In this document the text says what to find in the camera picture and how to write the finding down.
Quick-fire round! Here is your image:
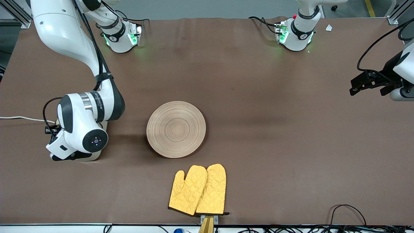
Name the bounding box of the tan wooden stand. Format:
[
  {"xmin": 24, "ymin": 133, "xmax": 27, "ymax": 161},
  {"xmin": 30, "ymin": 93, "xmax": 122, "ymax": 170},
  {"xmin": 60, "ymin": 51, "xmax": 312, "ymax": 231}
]
[{"xmin": 198, "ymin": 216, "xmax": 214, "ymax": 233}]

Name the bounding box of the black left arm base cable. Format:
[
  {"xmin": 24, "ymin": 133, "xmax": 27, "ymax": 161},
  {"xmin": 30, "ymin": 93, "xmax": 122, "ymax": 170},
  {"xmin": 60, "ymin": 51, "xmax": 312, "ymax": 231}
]
[{"xmin": 248, "ymin": 16, "xmax": 280, "ymax": 35}]

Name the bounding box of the black arm base cable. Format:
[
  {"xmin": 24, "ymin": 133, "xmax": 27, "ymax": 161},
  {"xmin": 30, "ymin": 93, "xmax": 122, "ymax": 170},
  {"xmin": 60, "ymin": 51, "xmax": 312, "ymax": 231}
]
[
  {"xmin": 110, "ymin": 3, "xmax": 150, "ymax": 23},
  {"xmin": 248, "ymin": 16, "xmax": 280, "ymax": 35}
]

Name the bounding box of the white toaster power cable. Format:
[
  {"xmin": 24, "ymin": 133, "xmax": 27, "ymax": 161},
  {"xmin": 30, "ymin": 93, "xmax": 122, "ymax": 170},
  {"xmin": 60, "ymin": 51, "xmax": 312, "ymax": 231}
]
[{"xmin": 0, "ymin": 116, "xmax": 46, "ymax": 123}]

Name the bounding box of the black right arm base cable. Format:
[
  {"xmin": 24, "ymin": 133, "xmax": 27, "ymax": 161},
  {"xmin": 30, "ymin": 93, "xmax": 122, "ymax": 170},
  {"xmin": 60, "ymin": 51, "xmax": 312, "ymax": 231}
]
[{"xmin": 110, "ymin": 3, "xmax": 150, "ymax": 23}]

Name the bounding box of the black cable bundle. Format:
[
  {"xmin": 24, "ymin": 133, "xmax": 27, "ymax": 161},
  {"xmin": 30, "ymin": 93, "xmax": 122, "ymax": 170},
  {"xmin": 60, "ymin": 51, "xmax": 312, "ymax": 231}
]
[{"xmin": 226, "ymin": 225, "xmax": 414, "ymax": 233}]

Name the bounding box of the black looped cable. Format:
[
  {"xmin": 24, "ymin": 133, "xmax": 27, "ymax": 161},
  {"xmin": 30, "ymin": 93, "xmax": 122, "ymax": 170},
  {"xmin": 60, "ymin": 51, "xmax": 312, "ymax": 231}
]
[{"xmin": 329, "ymin": 204, "xmax": 367, "ymax": 227}]

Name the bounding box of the large table cover sheet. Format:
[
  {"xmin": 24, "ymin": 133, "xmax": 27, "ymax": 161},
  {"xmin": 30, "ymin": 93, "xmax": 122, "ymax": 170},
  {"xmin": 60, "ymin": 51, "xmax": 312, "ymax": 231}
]
[{"xmin": 0, "ymin": 17, "xmax": 414, "ymax": 226}]

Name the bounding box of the silver beige two-slot toaster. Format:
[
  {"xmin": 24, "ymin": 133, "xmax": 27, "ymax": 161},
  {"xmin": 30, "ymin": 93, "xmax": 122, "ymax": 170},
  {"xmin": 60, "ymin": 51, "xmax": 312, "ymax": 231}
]
[{"xmin": 49, "ymin": 118, "xmax": 108, "ymax": 161}]

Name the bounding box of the round ribbed wooden plate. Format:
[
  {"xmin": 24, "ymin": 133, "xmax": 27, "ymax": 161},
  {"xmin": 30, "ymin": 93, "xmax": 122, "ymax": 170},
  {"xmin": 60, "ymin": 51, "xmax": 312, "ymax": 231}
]
[{"xmin": 146, "ymin": 101, "xmax": 206, "ymax": 159}]

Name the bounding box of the aluminium frame post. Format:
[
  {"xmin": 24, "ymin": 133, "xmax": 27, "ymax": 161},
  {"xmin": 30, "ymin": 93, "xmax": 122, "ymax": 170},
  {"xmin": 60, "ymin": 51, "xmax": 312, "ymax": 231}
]
[
  {"xmin": 387, "ymin": 0, "xmax": 414, "ymax": 25},
  {"xmin": 0, "ymin": 0, "xmax": 36, "ymax": 29}
]

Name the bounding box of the yellow quilted oven mitt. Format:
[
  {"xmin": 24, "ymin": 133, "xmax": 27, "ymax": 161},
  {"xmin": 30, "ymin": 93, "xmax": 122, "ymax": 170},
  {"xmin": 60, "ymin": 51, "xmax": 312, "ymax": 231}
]
[
  {"xmin": 168, "ymin": 165, "xmax": 208, "ymax": 216},
  {"xmin": 195, "ymin": 163, "xmax": 230, "ymax": 216}
]

